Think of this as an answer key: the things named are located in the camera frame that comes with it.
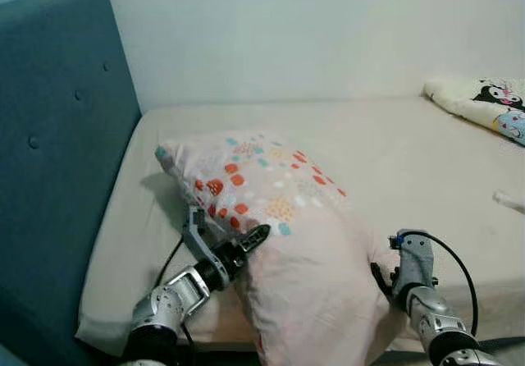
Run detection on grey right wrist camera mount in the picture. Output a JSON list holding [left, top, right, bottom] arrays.
[[390, 230, 436, 301]]

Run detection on blue upholstered headboard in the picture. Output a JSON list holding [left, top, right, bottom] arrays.
[[0, 0, 142, 366]]

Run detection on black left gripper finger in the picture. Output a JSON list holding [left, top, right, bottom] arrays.
[[240, 224, 272, 254]]

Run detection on cream blanket with cartoon print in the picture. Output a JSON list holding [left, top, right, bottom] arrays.
[[422, 75, 525, 147]]

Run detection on pink pillow with coloured dots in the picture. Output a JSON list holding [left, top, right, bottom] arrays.
[[156, 130, 411, 366]]

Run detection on mattress with cream sheet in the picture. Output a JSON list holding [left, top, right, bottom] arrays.
[[78, 95, 525, 357]]

